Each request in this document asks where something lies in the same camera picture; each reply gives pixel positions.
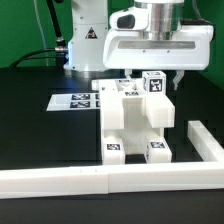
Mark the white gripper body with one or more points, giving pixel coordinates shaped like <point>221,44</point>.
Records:
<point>188,49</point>

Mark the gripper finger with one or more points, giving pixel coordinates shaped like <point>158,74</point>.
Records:
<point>178,77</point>
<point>128,73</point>

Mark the white tagged cube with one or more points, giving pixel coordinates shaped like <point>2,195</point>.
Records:
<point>154,82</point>

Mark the white chair back frame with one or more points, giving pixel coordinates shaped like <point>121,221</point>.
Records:
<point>125,104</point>

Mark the white chair seat plate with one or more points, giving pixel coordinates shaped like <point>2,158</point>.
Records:
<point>134,141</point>

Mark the white tag sheet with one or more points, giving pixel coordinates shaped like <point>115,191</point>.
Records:
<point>74,101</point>

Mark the white U-shaped fence rail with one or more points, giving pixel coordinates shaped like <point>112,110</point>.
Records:
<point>105,179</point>

